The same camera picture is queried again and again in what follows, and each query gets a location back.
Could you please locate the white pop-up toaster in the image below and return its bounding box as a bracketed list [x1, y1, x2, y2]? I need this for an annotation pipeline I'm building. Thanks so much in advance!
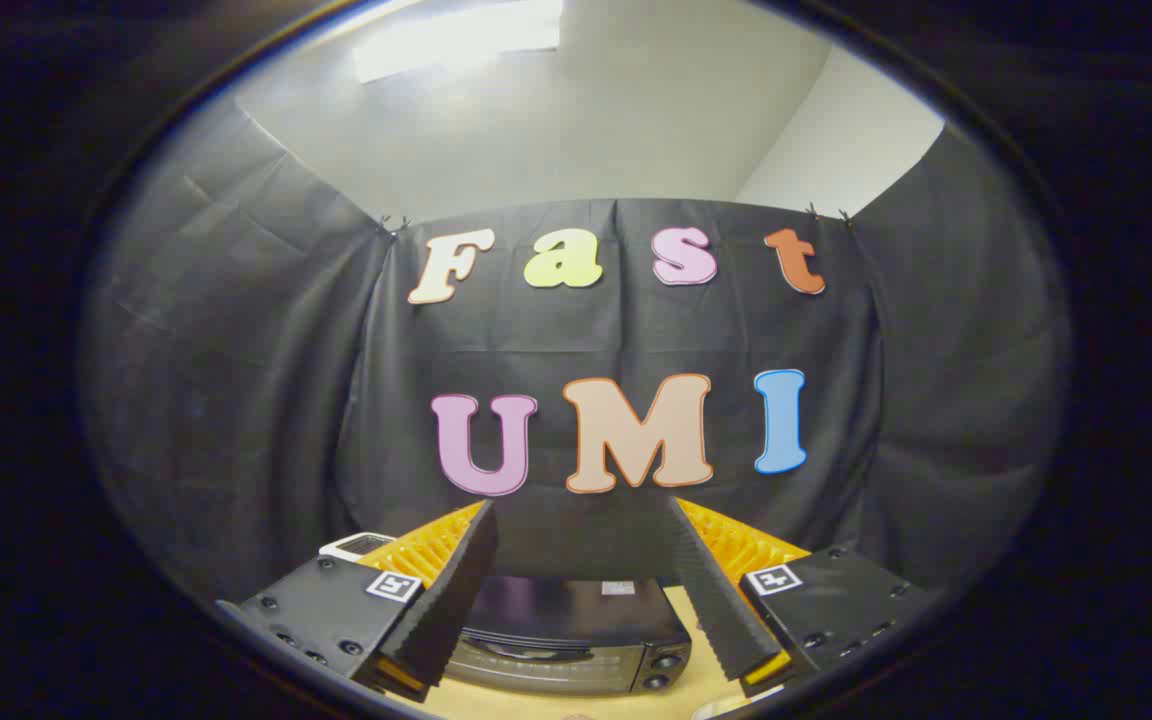
[319, 533, 397, 564]

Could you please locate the black backdrop cloth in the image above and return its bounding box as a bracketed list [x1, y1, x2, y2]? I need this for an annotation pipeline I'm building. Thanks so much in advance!
[81, 100, 1072, 611]

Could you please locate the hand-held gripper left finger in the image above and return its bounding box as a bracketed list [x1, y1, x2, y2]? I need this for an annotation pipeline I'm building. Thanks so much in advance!
[216, 500, 499, 703]

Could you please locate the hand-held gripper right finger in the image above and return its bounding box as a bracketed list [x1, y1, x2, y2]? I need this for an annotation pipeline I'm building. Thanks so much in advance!
[666, 497, 933, 699]

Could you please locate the black toaster oven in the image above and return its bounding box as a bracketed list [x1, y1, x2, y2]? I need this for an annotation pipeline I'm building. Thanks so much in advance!
[441, 575, 694, 696]

